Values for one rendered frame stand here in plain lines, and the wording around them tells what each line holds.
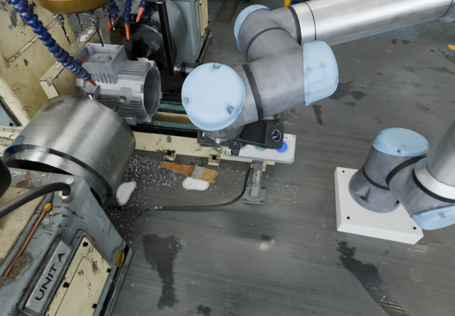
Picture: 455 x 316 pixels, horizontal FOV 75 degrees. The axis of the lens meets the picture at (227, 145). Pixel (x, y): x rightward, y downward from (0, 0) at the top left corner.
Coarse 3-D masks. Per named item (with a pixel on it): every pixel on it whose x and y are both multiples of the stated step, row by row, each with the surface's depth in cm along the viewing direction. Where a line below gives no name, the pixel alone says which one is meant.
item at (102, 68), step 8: (88, 48) 89; (96, 48) 91; (104, 48) 90; (112, 48) 90; (120, 48) 88; (80, 56) 87; (88, 56) 90; (96, 56) 87; (104, 56) 87; (112, 56) 90; (120, 56) 87; (88, 64) 84; (96, 64) 83; (104, 64) 83; (112, 64) 84; (120, 64) 88; (96, 72) 86; (104, 72) 85; (112, 72) 85; (96, 80) 88; (104, 80) 87; (112, 80) 86
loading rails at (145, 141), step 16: (160, 112) 106; (176, 112) 104; (144, 128) 98; (160, 128) 97; (176, 128) 96; (144, 144) 104; (160, 144) 103; (176, 144) 102; (192, 144) 100; (208, 160) 101; (240, 160) 103
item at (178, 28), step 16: (144, 16) 99; (176, 16) 109; (112, 32) 105; (144, 32) 102; (160, 32) 102; (176, 32) 107; (128, 48) 105; (144, 48) 107; (160, 48) 106; (176, 48) 107; (160, 64) 111
